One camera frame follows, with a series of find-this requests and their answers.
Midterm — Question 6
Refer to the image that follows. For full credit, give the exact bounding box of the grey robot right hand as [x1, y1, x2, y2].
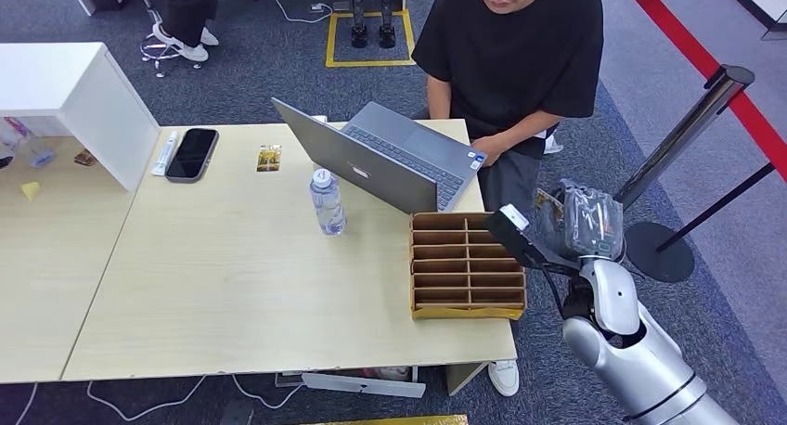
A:
[535, 179, 627, 264]

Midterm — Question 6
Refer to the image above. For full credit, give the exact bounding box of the person's left hand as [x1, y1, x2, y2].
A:
[471, 134, 510, 167]

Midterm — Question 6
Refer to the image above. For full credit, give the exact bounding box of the person at desk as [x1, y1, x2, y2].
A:
[410, 0, 605, 219]

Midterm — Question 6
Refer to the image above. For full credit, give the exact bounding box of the wooden card organizer box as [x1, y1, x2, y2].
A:
[408, 210, 529, 323]

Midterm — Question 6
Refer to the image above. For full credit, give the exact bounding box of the person in background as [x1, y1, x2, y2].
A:
[137, 0, 223, 64]

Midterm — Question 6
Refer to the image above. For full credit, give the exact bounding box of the grey laptop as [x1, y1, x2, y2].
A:
[271, 97, 488, 216]

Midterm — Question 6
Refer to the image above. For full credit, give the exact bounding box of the black stand leg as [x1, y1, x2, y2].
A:
[350, 0, 370, 49]
[378, 0, 398, 49]

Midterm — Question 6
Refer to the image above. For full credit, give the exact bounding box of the clear water bottle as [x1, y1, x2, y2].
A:
[308, 168, 348, 238]

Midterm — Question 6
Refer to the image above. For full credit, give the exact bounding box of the wooden table leg panel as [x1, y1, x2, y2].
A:
[445, 361, 488, 397]

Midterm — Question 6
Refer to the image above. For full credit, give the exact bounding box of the grey power strip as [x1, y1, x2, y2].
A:
[301, 371, 427, 400]

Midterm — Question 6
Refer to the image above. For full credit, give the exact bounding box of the gold board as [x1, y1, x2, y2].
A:
[301, 414, 470, 425]

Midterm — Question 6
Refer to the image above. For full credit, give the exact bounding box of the black smartphone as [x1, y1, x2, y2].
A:
[164, 126, 221, 185]

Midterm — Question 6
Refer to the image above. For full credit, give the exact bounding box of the white tube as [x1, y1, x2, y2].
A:
[150, 130, 181, 177]

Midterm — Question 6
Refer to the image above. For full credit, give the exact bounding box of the chrome stool base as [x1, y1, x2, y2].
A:
[139, 33, 204, 79]

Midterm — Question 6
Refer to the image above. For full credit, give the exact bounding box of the white cabinet box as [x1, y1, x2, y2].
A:
[0, 41, 162, 193]

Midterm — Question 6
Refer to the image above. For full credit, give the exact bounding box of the clear plastic bottle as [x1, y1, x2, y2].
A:
[0, 117, 57, 169]

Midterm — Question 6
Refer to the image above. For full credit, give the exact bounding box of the black stanchion post with base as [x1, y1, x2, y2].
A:
[624, 161, 777, 284]

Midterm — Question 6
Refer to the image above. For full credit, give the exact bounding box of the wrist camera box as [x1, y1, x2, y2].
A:
[484, 203, 582, 277]

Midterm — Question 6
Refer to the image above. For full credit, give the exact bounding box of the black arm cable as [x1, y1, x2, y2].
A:
[539, 266, 582, 322]

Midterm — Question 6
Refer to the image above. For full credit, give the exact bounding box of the chrome stanchion post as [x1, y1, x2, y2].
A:
[613, 64, 756, 212]

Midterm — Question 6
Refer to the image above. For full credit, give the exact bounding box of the white floor cable with plug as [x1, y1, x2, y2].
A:
[254, 0, 334, 25]

